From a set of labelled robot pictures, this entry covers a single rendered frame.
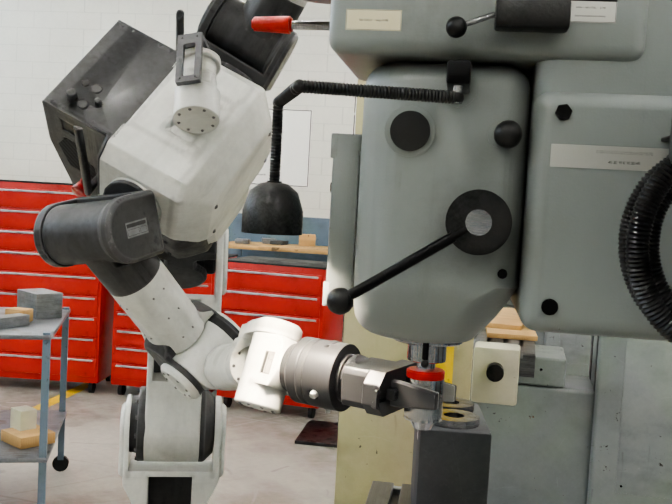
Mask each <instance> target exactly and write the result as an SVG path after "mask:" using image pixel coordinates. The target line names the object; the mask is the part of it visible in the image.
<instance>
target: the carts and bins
mask: <svg viewBox="0 0 672 504"><path fill-rule="evenodd" d="M62 304H63V293H61V292H56V291H52V290H48V289H44V288H36V289H17V307H0V339H26V340H43V345H42V374H41V404H40V410H37V409H35V408H33V407H30V406H27V405H24V406H17V407H11V410H0V463H38V493H37V504H45V501H46V472H47V461H48V459H49V456H50V454H51V451H52V449H53V446H54V444H55V441H56V439H57V436H58V455H57V456H56V457H55V458H54V459H53V462H52V466H53V468H54V470H56V471H59V472H61V471H64V470H66V469H67V467H68V464H69V459H68V458H67V457H66V456H65V455H64V447H65V419H66V414H67V410H66V391H67V363H68V335H69V313H70V309H69V307H63V309H62ZM61 325H62V341H61V369H60V398H59V410H49V385H50V356H51V339H52V338H53V336H54V335H55V334H56V332H57V331H58V329H59V328H60V326H61Z"/></svg>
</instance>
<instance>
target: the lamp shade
mask: <svg viewBox="0 0 672 504"><path fill-rule="evenodd" d="M302 228H303V209H302V205H301V201H300V198H299V194H298V192H297V191H295V190H294V189H293V188H292V187H291V186H289V185H288V184H285V183H282V181H267V182H263V183H259V184H258V185H256V186H255V187H253V188H252V189H250V190H249V193H248V195H247V198H246V201H245V203H244V206H243V209H242V227H241V232H244V233H252V234H266V235H290V236H297V235H302Z"/></svg>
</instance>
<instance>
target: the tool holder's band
mask: <svg viewBox="0 0 672 504"><path fill-rule="evenodd" d="M416 367H417V366H410V367H408V368H407V370H406V376H407V377H408V378H411V379H415V380H421V381H441V380H444V379H445V371H444V370H443V369H441V368H438V367H435V370H433V371H424V370H419V369H417V368H416Z"/></svg>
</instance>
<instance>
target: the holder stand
mask: <svg viewBox="0 0 672 504"><path fill-rule="evenodd" d="M491 439H492V435H491V433H490V430H489V428H488V426H487V423H486V421H485V419H484V417H483V414H482V412H481V410H480V407H479V405H478V404H475V403H473V402H472V401H470V400H467V399H463V398H459V397H456V400H455V401H454V402H444V401H443V411H442V421H440V422H438V423H434V425H433V427H432V428H431V430H427V431H422V430H416V429H414V444H413V461H412V477H411V504H487V498H488V483H489V469H490V454H491Z"/></svg>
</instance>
